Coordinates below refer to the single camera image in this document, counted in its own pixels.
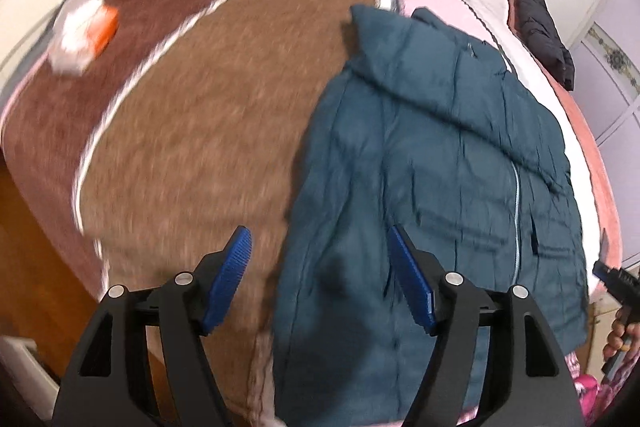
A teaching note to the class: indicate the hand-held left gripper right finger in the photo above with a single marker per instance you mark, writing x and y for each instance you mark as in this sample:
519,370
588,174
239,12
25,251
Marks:
413,282

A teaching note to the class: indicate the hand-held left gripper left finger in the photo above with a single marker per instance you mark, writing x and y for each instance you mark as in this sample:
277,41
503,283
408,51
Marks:
229,279

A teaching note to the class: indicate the teal puffer jacket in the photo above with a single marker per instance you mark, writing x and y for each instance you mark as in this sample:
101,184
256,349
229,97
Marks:
430,147

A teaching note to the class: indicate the person's right hand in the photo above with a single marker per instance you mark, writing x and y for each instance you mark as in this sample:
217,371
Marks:
620,339

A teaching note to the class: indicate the pink patterned cloth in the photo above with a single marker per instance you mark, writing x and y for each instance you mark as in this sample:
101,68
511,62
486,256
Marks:
582,389

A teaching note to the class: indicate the brown fleece blanket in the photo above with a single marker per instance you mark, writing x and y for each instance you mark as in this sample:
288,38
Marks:
210,97

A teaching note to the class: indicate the white wardrobe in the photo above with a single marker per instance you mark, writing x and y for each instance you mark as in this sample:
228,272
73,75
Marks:
612,67

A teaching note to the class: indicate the white box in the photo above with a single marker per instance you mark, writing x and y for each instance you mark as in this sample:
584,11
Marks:
22,364

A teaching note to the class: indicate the black puffer jacket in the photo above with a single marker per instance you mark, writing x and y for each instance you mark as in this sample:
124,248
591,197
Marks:
542,32

